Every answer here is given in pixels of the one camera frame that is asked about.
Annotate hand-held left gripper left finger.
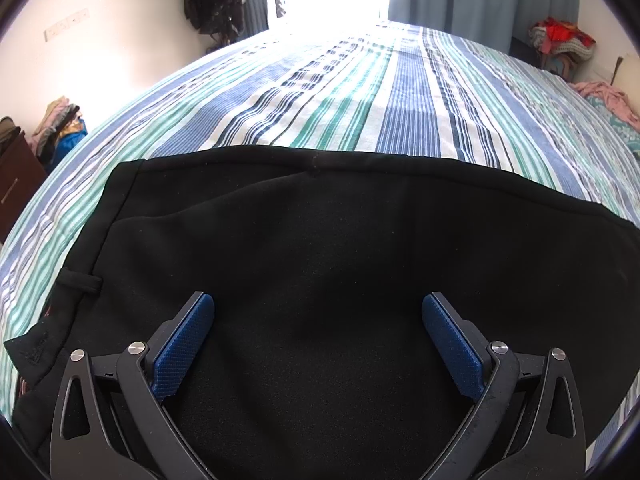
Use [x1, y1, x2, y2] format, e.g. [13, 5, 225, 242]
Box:
[50, 290, 236, 480]

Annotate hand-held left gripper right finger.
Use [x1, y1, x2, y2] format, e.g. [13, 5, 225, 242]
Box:
[421, 291, 587, 480]

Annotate black pants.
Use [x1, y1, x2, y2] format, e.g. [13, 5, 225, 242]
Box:
[4, 145, 640, 480]

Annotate wooden cabinet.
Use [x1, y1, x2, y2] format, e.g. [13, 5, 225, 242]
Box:
[0, 117, 49, 243]

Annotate clothes pile with blue bag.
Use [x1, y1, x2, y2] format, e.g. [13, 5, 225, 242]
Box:
[27, 96, 89, 173]

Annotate striped bed sheet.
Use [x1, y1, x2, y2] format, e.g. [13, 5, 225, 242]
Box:
[0, 20, 640, 461]

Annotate teal patterned pillow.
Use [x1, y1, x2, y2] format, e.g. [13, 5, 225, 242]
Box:
[592, 97, 640, 161]

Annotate pink cloth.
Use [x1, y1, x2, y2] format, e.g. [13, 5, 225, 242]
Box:
[570, 80, 640, 133]

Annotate colourful clothes pile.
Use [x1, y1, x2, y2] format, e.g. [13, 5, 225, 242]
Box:
[529, 17, 597, 66]

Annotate hanging dark bags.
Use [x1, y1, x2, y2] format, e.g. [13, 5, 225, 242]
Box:
[181, 0, 247, 45]

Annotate wall switch panel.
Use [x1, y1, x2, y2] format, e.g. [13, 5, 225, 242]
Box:
[44, 8, 90, 42]

